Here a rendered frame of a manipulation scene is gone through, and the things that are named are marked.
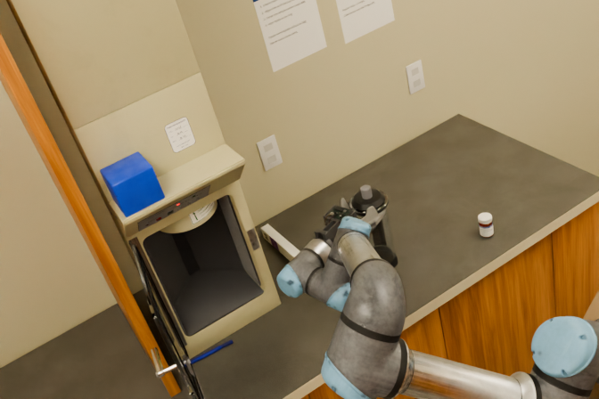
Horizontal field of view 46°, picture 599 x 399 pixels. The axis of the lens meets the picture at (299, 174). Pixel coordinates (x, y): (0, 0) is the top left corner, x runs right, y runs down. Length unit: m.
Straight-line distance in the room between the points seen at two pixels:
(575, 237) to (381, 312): 1.22
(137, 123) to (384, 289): 0.71
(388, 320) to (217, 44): 1.16
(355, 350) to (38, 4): 0.92
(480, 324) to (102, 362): 1.14
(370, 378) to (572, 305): 1.38
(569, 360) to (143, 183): 0.95
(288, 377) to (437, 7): 1.41
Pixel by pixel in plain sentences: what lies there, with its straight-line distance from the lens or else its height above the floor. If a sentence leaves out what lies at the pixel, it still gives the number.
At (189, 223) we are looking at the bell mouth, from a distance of 1.84.
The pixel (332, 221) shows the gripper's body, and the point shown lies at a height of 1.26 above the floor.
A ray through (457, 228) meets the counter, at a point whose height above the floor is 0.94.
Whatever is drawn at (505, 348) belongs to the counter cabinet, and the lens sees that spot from 2.43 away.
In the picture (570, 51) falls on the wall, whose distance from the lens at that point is 3.20.
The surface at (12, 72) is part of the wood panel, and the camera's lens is 1.47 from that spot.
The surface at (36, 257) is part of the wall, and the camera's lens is 2.24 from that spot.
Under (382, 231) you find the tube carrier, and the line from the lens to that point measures 1.93.
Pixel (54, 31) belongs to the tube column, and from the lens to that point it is 1.56.
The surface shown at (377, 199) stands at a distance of 1.89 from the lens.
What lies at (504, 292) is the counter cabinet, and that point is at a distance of 2.26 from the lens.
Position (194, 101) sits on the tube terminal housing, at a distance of 1.70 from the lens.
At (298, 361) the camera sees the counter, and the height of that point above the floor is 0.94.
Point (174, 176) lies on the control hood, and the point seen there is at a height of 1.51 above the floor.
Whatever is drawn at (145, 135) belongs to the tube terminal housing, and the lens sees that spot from 1.68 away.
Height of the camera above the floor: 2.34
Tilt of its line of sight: 32 degrees down
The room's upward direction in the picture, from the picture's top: 16 degrees counter-clockwise
